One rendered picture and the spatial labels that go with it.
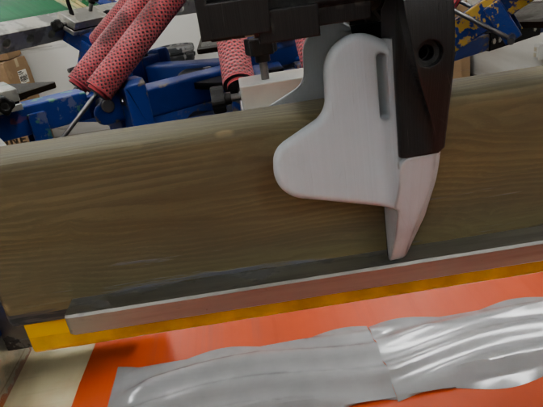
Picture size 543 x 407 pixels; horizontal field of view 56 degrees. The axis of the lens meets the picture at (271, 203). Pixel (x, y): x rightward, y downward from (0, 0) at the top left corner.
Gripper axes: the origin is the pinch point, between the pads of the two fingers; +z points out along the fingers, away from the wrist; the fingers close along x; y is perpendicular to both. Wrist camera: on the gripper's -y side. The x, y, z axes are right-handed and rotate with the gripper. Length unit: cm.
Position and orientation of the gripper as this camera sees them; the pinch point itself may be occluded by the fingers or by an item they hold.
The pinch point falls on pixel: (395, 205)
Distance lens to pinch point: 23.8
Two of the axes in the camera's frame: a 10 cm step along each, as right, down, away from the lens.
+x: 0.9, 4.1, -9.1
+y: -9.9, 1.5, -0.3
